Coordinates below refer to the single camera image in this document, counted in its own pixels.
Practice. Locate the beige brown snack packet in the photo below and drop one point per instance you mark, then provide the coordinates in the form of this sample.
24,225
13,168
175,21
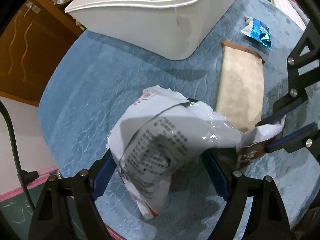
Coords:
240,87

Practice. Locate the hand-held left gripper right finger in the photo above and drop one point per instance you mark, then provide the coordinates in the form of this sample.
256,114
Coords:
215,175

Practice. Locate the checkered bedsheet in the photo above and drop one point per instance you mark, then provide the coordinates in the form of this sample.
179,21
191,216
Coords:
287,5

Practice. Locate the white brown snack packet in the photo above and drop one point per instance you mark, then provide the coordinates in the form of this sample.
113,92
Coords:
252,152

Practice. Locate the green chalkboard with pink frame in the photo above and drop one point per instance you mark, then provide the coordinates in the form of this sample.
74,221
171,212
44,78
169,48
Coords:
12,217

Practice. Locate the white plastic bin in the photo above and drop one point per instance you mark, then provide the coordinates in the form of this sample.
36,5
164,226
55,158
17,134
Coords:
150,25

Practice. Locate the wooden cabinet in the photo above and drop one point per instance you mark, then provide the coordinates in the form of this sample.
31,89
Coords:
25,55

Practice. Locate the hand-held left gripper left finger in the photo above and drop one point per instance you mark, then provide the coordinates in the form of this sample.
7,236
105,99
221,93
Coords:
101,180

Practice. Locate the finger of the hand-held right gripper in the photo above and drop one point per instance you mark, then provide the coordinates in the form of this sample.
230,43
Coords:
300,140
292,97

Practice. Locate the blue foil candy packet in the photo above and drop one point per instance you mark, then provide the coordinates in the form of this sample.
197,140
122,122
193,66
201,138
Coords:
260,31

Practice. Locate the white printed snack packet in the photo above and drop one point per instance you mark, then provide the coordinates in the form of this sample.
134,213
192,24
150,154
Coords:
155,150

